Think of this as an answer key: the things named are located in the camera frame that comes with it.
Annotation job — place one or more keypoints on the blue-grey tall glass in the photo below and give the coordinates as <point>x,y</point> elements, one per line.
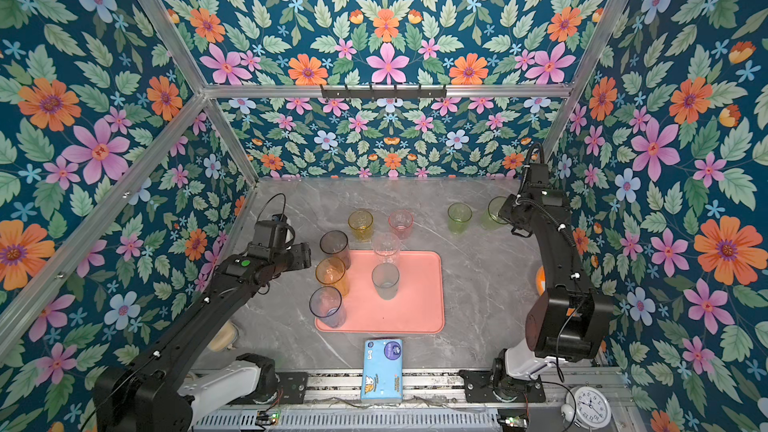
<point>326,304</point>

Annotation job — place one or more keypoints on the white alarm clock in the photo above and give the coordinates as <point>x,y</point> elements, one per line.
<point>586,407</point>

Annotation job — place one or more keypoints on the dark grey tall glass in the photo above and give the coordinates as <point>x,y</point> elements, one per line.
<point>335,244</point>

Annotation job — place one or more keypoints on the teal tall glass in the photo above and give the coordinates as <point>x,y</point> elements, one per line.
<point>386,278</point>

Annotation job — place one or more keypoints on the amber tall glass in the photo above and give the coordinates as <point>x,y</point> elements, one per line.
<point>332,272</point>

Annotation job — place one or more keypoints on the orange plush toy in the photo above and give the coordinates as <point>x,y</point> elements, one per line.
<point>540,280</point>

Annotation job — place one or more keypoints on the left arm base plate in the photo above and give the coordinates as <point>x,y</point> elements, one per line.
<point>286,388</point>

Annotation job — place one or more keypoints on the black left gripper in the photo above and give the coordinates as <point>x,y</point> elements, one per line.
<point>302,255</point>

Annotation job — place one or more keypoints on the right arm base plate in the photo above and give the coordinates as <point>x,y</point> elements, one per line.
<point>485,386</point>

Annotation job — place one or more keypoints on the yellow short glass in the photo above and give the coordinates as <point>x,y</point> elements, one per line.
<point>361,223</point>

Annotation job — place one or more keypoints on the clear tall glass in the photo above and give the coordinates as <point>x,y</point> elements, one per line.
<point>386,247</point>

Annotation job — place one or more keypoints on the blue tissue pack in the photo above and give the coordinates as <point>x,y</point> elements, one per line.
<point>382,373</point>

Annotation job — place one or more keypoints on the white ribbed cable duct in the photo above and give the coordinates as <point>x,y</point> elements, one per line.
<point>419,419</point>

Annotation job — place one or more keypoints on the pink short glass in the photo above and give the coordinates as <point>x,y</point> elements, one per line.
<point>401,223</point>

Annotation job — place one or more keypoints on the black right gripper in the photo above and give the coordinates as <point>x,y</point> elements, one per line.
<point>506,210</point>

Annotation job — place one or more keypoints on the black hook rail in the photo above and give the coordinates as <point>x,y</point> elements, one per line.
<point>371,92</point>

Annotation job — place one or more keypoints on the pink plastic tray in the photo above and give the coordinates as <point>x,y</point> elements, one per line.
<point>417,307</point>

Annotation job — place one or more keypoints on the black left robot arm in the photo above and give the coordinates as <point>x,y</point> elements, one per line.
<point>152,393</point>

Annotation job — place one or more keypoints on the light green tall glass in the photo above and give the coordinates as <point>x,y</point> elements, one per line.
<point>491,219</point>

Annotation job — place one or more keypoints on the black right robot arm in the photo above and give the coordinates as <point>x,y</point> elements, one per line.
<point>570,319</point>

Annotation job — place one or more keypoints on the green short glass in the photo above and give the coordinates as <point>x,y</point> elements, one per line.
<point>459,217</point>

